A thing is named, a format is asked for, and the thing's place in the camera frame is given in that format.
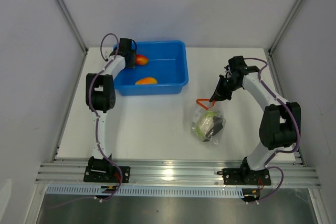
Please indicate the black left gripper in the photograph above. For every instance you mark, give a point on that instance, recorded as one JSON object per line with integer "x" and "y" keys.
{"x": 133, "y": 53}

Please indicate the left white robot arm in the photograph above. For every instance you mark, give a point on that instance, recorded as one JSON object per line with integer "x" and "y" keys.
{"x": 101, "y": 98}

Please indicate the grey toy fish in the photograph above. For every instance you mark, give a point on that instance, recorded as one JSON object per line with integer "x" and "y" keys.
{"x": 214, "y": 127}

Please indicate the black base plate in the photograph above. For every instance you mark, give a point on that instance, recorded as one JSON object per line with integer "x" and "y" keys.
{"x": 111, "y": 176}
{"x": 238, "y": 176}

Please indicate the red orange mango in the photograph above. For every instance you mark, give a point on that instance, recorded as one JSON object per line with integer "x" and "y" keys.
{"x": 141, "y": 60}

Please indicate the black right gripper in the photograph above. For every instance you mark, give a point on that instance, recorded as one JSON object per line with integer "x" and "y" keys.
{"x": 219, "y": 94}

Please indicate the white slotted cable duct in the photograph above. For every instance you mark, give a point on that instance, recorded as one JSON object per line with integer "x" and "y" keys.
{"x": 149, "y": 191}

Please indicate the clear orange-zip plastic bag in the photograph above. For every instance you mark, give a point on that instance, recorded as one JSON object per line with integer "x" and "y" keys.
{"x": 202, "y": 106}

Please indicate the blue plastic bin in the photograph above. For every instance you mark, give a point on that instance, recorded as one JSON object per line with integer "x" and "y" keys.
{"x": 167, "y": 64}

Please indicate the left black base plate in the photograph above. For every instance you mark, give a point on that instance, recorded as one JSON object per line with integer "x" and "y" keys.
{"x": 111, "y": 176}

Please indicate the white cauliflower with leaves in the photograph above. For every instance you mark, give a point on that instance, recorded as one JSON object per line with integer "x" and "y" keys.
{"x": 203, "y": 122}

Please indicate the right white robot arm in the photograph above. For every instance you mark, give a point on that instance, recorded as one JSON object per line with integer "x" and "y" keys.
{"x": 279, "y": 130}

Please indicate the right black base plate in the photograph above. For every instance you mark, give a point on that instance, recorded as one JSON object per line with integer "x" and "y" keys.
{"x": 238, "y": 176}

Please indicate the orange yellow mango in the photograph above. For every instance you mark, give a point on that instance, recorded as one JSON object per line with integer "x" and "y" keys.
{"x": 146, "y": 81}

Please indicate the aluminium rail frame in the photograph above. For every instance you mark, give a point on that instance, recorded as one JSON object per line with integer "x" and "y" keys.
{"x": 171, "y": 173}

